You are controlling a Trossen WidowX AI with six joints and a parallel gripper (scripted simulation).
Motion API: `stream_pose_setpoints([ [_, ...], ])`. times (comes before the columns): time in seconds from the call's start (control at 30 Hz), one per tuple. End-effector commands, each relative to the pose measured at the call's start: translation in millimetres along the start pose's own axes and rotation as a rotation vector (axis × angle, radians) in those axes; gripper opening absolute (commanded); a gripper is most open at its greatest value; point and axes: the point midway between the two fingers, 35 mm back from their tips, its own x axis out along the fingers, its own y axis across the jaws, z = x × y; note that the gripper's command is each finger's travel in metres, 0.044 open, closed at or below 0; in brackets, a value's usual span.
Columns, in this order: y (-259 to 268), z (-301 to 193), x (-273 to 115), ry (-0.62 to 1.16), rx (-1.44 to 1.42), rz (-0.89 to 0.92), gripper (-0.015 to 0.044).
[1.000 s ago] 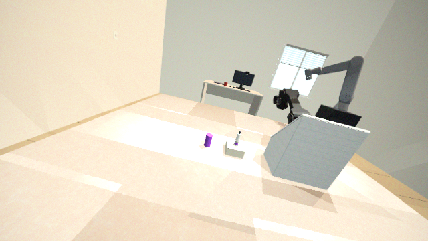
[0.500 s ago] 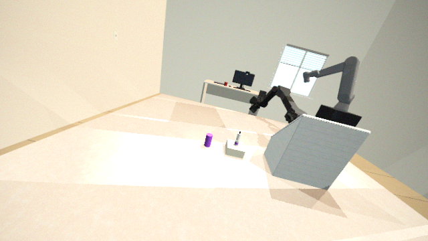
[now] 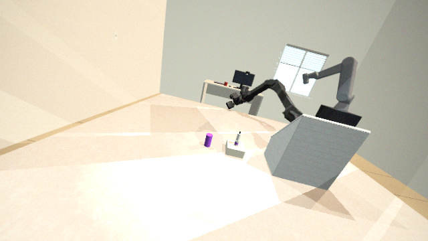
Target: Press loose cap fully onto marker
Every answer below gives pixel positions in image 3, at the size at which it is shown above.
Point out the purple marker cap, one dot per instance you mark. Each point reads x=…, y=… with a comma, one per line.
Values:
x=208, y=139

